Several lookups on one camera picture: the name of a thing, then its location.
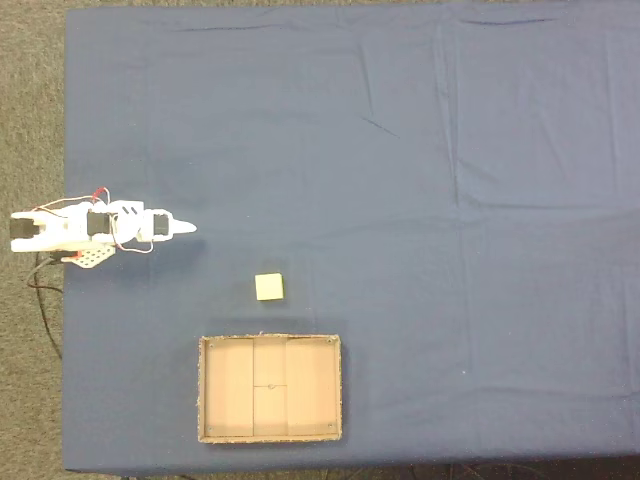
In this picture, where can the yellow block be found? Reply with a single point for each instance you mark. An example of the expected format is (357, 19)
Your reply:
(269, 286)

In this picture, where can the shallow cardboard box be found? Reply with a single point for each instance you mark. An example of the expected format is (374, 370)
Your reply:
(270, 388)

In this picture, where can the blue tablecloth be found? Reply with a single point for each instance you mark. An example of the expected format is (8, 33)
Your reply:
(400, 175)

